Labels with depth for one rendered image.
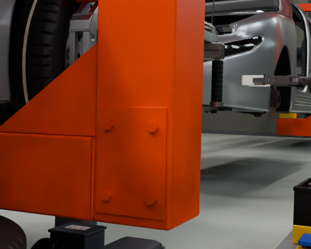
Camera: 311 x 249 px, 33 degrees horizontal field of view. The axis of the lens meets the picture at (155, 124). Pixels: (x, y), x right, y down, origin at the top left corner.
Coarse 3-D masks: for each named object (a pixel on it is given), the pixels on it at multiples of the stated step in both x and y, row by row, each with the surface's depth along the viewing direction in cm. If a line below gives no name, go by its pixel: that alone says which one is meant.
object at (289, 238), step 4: (292, 232) 127; (288, 236) 123; (284, 240) 119; (288, 240) 119; (280, 244) 115; (284, 244) 115; (288, 244) 115; (292, 244) 115; (296, 244) 115; (276, 248) 112; (280, 248) 112; (284, 248) 112; (288, 248) 112; (292, 248) 112
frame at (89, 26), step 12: (84, 12) 142; (96, 12) 139; (72, 24) 138; (84, 24) 137; (96, 24) 139; (72, 36) 138; (84, 36) 137; (96, 36) 139; (72, 48) 138; (84, 48) 137; (72, 60) 138
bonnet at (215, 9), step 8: (208, 0) 505; (216, 0) 502; (224, 0) 499; (232, 0) 495; (240, 0) 492; (248, 0) 488; (256, 0) 485; (264, 0) 482; (272, 0) 477; (208, 8) 507; (216, 8) 504; (224, 8) 501; (232, 8) 498; (240, 8) 495; (248, 8) 493; (256, 8) 491; (264, 8) 488; (272, 8) 484
